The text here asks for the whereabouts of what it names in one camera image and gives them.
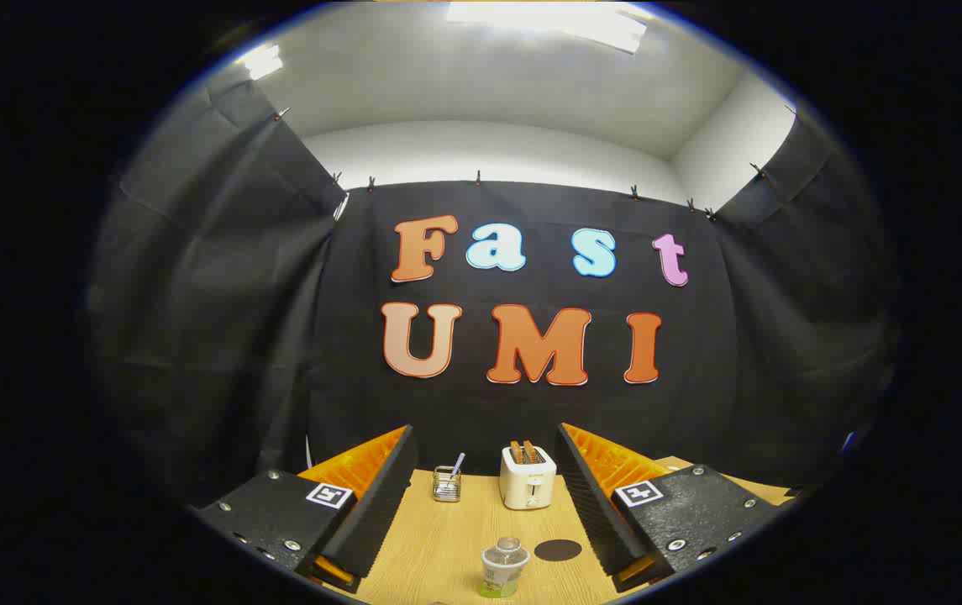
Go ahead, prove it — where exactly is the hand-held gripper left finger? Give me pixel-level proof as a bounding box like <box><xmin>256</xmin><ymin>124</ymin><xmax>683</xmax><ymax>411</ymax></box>
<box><xmin>191</xmin><ymin>424</ymin><xmax>418</xmax><ymax>595</ymax></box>

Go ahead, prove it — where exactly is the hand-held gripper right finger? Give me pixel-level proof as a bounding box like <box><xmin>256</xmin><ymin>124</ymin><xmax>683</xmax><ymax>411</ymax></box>
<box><xmin>555</xmin><ymin>423</ymin><xmax>784</xmax><ymax>593</ymax></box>

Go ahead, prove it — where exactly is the dark brown round coaster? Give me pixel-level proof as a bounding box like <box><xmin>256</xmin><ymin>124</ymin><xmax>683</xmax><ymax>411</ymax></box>
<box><xmin>534</xmin><ymin>539</ymin><xmax>583</xmax><ymax>563</ymax></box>

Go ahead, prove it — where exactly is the clear juice bottle white label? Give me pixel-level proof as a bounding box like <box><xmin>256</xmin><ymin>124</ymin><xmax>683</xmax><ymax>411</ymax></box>
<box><xmin>481</xmin><ymin>537</ymin><xmax>531</xmax><ymax>599</ymax></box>

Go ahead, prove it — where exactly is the white toaster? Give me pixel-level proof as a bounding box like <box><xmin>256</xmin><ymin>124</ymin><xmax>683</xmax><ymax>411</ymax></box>
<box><xmin>499</xmin><ymin>445</ymin><xmax>558</xmax><ymax>511</ymax></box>

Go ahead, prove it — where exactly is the wooden table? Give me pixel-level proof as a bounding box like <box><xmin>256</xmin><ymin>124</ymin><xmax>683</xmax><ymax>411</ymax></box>
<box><xmin>325</xmin><ymin>456</ymin><xmax>796</xmax><ymax>605</ymax></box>

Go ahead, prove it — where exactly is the black backdrop cloth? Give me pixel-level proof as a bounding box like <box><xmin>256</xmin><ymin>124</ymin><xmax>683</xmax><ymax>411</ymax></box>
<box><xmin>86</xmin><ymin>63</ymin><xmax>902</xmax><ymax>505</ymax></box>

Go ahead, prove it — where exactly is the small ceiling light panel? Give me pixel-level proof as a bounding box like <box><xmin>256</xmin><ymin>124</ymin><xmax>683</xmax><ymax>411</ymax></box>
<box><xmin>241</xmin><ymin>44</ymin><xmax>284</xmax><ymax>82</ymax></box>

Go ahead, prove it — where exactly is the large ceiling light panel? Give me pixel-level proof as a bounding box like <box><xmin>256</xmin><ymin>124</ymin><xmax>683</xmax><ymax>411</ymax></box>
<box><xmin>445</xmin><ymin>0</ymin><xmax>648</xmax><ymax>55</ymax></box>

